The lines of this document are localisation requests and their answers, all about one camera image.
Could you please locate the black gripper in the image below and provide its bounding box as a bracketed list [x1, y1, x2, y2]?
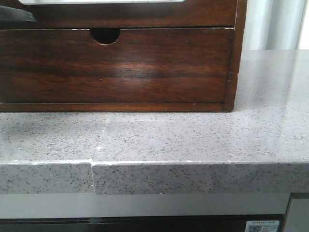
[0, 5, 35, 25]

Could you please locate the wooden drawer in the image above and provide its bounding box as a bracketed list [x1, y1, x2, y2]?
[0, 28, 234, 103]
[0, 0, 238, 29]

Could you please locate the dark wooden drawer cabinet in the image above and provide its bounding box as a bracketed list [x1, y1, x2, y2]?
[0, 0, 247, 112]

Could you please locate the black appliance under counter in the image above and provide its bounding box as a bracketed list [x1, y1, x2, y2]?
[0, 214, 283, 232]

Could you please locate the white QR code sticker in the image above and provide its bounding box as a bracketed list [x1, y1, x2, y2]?
[245, 220, 280, 232]

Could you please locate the white cabinet panel right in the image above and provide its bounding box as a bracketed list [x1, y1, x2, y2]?
[284, 199, 309, 232]

